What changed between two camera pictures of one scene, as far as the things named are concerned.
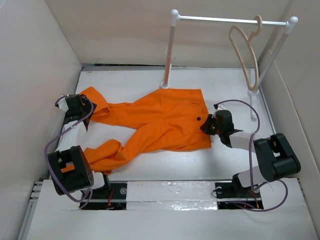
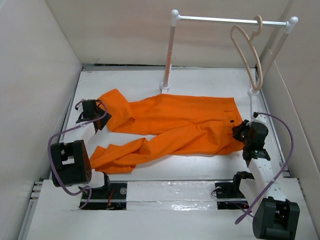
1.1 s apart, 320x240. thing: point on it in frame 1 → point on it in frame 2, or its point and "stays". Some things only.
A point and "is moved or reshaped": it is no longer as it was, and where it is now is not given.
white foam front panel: [169, 210] stays
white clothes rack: [175, 18] stays
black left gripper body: [87, 107] → [103, 121]
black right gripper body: [212, 127] → [240, 133]
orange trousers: [173, 118] is moved or reshaped
